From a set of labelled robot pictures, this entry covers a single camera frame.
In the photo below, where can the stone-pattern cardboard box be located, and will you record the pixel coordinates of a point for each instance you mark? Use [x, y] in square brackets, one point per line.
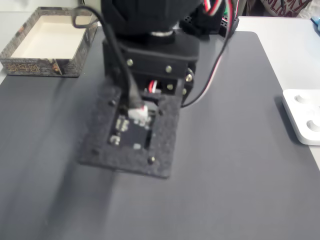
[25, 68]

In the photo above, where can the green plastic part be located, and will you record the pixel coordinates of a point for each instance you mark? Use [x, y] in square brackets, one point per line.
[226, 10]

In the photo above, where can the dark grey table mat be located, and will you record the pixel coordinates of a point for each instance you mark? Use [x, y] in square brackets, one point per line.
[225, 175]

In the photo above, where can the white dimpled plastic tray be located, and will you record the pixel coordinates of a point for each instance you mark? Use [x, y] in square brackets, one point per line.
[302, 117]

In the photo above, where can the person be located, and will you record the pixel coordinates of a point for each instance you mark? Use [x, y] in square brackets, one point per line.
[287, 7]

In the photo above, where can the blue object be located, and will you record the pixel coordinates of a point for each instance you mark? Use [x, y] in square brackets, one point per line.
[316, 22]

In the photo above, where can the black wrist camera mount plate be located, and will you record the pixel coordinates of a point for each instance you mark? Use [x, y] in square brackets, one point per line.
[165, 140]

